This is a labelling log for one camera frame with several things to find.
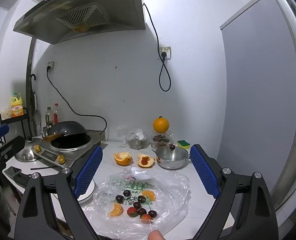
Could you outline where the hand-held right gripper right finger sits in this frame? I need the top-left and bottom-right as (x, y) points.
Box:
(189, 144), (279, 240)

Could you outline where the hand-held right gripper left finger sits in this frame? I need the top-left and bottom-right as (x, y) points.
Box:
(14, 145), (103, 240)

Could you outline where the white plate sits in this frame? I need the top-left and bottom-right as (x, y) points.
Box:
(77, 179), (96, 203)

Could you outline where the large clear printed plastic bag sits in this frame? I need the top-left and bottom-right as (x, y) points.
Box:
(82, 169), (190, 237)

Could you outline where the peeled orange segment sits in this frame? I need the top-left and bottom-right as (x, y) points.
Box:
(110, 202), (124, 218)
(142, 190), (155, 202)

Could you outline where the person's right hand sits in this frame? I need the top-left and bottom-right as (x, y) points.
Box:
(148, 230), (164, 240)

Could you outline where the steel pot lid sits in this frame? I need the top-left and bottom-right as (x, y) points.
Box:
(15, 136), (40, 162)

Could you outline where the black smartphone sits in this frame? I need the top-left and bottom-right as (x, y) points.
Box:
(4, 166), (22, 179)

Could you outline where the black metal rack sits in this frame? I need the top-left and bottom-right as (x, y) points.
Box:
(0, 107), (29, 140)

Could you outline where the steel induction cooker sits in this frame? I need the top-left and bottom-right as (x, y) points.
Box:
(32, 130), (106, 168)

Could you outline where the yellow detergent bottle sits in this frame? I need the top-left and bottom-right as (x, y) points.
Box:
(10, 93), (25, 118)

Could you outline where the steel saucepan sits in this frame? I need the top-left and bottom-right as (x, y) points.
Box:
(155, 145), (190, 170)

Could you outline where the half peeled orange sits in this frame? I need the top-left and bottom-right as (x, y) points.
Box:
(114, 151), (133, 167)

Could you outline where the cooking oil bottle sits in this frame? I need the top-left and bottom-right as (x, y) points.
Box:
(45, 107), (53, 126)

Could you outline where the black umbrella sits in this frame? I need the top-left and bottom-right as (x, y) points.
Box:
(30, 74), (39, 135)

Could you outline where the red cap bottle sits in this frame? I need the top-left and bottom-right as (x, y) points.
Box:
(53, 103), (60, 125)

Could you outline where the orange peel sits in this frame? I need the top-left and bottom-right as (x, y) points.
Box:
(137, 154), (155, 168)

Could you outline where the grey vertical pipe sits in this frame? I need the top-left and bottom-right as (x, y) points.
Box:
(26, 38), (37, 138)

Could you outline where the small crumpled clear plastic bag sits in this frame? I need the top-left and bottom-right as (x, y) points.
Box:
(117, 127), (148, 148)

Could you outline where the whole orange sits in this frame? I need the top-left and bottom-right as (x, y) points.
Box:
(153, 116), (169, 133)

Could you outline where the grey door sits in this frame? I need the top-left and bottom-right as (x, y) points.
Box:
(220, 0), (296, 213)

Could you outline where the steel range hood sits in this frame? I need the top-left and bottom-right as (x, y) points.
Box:
(13, 0), (146, 45)

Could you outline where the black wok with wooden handle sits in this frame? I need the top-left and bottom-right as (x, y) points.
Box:
(42, 121), (88, 142)

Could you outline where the black cooker cable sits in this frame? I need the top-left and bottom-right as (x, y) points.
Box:
(47, 66), (108, 140)

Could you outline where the black range hood cable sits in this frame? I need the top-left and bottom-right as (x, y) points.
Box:
(142, 2), (171, 92)

